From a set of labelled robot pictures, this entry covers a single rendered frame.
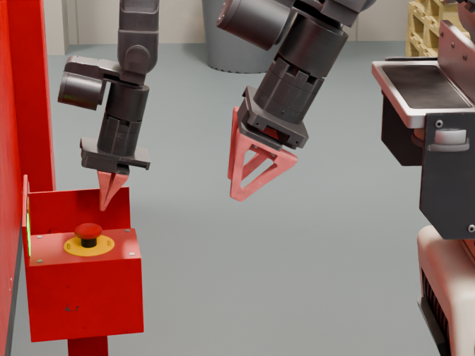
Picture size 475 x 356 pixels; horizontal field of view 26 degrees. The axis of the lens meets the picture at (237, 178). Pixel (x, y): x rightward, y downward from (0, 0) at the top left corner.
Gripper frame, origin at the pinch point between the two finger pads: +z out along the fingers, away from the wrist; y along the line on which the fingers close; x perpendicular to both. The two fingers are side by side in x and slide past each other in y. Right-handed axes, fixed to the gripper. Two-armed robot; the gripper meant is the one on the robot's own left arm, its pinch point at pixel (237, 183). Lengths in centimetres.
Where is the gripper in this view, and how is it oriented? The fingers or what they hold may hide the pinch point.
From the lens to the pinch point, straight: 110.8
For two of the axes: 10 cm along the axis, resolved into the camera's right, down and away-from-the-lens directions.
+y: 0.5, 3.6, -9.3
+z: -4.5, 8.4, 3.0
